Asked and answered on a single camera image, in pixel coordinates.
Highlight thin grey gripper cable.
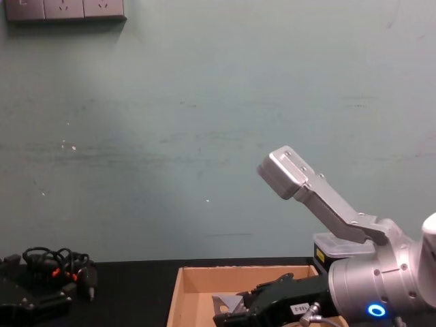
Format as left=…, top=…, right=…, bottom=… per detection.
left=299, top=301, right=345, bottom=327

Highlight clear plastic case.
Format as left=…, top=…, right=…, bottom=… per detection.
left=312, top=232, right=377, bottom=275

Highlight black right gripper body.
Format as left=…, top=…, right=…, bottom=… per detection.
left=250, top=273, right=339, bottom=327

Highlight shallow brown cardboard tray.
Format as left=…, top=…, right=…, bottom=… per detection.
left=166, top=264, right=350, bottom=327

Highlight silver tape roll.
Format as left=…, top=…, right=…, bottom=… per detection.
left=211, top=294, right=247, bottom=315

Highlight grey wall socket plate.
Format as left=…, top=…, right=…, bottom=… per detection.
left=43, top=0, right=85, bottom=20
left=82, top=0, right=127, bottom=20
left=4, top=0, right=46, bottom=22

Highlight black corded tool orange parts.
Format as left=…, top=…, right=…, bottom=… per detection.
left=21, top=246, right=99, bottom=302

